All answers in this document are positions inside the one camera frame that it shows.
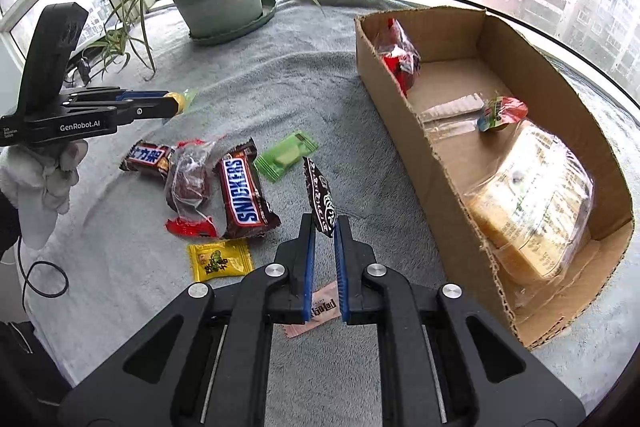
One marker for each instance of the yellow jelly cup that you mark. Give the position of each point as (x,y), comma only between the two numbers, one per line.
(183,99)

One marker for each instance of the white gloved left hand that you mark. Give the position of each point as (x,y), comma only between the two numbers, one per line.
(35,189)

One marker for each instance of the red snack bag in box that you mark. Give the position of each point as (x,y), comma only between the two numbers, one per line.
(398,53)

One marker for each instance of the pink snack packet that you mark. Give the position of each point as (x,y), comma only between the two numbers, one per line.
(325,306)

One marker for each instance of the English label Snickers bar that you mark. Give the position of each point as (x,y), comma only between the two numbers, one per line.
(247,211)

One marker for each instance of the clear red dried fruit bag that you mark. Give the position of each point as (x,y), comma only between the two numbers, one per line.
(188,189)

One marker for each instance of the red green jelly cup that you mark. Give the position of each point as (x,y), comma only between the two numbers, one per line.
(500,112)

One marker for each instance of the small spider plant offshoot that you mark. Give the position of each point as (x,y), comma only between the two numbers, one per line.
(115,49)

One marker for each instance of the wrapped yellow bread loaf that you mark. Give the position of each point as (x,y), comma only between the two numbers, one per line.
(535,207)

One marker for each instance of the green pot saucer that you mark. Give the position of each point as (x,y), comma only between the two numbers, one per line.
(269,8)

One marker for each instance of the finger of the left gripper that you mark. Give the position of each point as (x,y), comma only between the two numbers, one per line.
(125,112)
(111,94)

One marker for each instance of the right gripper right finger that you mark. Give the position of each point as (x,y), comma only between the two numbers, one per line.
(444,360)

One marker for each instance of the Chinese label Snickers bar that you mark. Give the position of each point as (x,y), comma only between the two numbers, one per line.
(148,158)

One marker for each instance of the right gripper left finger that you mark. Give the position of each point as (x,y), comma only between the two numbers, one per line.
(204,359)

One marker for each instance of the light green wafer packet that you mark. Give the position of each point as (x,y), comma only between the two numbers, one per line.
(275,162)

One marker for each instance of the yellow candy packet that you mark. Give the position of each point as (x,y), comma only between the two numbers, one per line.
(220,259)

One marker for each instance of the dark patterned chocolate packet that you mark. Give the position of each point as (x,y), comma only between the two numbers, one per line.
(320,198)

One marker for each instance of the grey fleece blanket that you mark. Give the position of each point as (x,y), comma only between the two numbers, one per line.
(296,73)

